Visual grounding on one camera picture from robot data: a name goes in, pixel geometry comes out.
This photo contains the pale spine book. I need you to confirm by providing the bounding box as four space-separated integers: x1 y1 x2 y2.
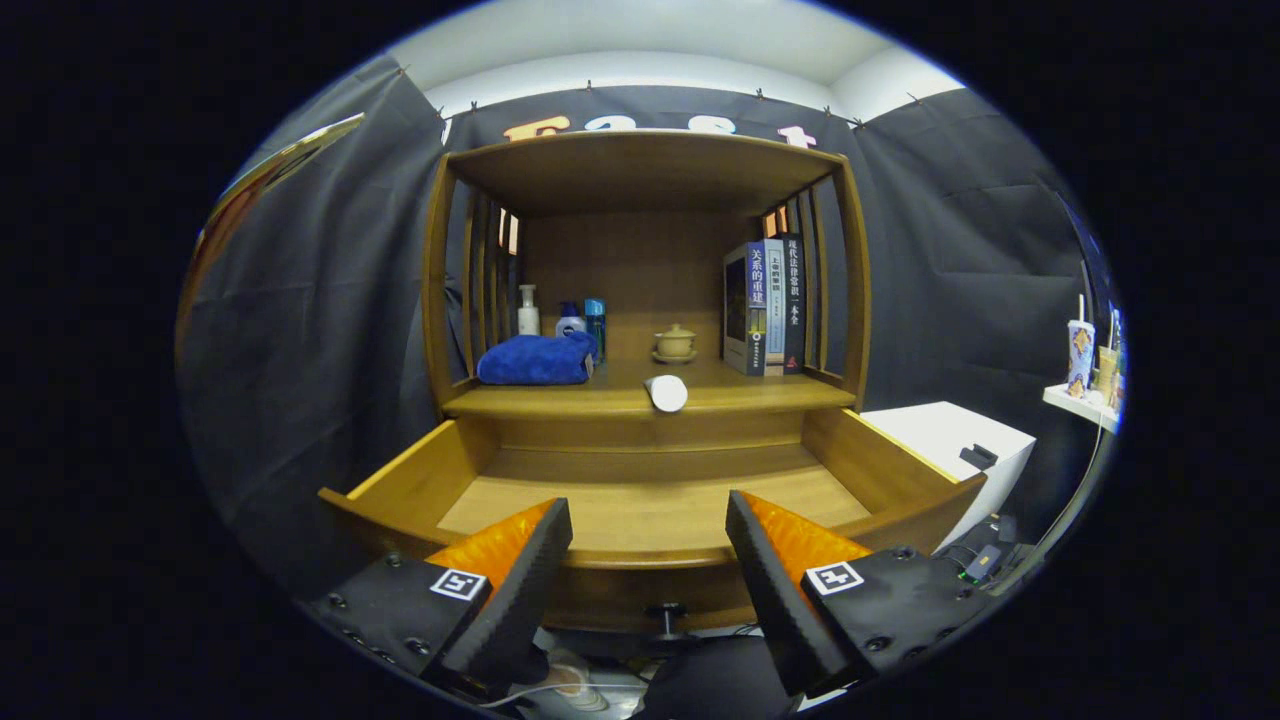
763 238 787 376

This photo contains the white wall shelf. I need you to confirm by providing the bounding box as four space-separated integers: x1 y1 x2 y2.
1042 384 1123 435

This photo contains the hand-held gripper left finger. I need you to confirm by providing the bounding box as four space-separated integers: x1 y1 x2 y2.
305 497 574 701

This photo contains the shiny metal bar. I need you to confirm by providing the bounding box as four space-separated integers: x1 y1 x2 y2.
175 112 366 371

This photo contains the wooden drawer with black knob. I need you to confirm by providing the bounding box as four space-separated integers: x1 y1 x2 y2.
318 405 989 641

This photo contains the beige lidded teacup with saucer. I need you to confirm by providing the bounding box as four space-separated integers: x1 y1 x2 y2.
652 323 699 366

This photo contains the brown wooden cabinet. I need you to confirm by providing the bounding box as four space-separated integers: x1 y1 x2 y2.
420 128 873 451

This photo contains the tangle of floor cables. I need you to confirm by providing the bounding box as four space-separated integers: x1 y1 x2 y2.
480 640 761 716

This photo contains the folded blue towel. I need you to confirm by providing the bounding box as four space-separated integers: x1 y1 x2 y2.
476 331 599 387

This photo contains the white drawer unit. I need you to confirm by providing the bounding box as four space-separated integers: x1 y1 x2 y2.
860 401 1037 551

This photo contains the blue spine book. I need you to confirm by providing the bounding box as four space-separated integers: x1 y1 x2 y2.
722 240 769 378

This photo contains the black electronic device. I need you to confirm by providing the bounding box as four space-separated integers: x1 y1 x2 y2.
960 515 1021 586

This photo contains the black spine book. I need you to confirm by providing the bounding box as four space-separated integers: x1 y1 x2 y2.
780 233 807 376

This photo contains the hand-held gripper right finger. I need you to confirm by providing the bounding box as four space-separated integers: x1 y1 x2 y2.
725 490 996 698

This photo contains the wooden countertop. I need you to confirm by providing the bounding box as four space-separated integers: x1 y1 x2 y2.
441 358 858 421

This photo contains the patterned paper cup with straw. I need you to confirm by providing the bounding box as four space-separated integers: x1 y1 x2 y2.
1066 294 1096 399

